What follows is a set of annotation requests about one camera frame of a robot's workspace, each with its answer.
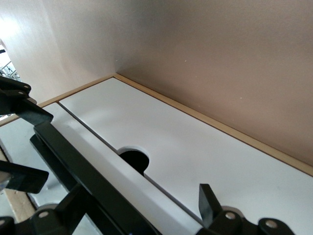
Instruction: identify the white fronted wooden drawer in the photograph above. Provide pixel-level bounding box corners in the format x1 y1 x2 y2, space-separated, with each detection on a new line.
0 101 205 235

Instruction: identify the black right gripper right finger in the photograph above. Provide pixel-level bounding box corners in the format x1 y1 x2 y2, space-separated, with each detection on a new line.
199 183 294 235

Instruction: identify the white plain drawer front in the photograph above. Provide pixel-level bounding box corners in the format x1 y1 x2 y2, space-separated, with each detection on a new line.
58 75 313 229

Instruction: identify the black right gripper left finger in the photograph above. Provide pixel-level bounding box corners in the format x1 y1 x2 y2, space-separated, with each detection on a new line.
0 184 87 235

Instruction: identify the light wooden drawer cabinet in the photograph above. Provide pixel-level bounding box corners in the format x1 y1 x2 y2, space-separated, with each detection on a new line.
0 72 313 222

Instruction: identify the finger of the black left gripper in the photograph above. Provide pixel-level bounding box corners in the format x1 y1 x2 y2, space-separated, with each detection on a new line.
0 75 54 127
0 160 50 194

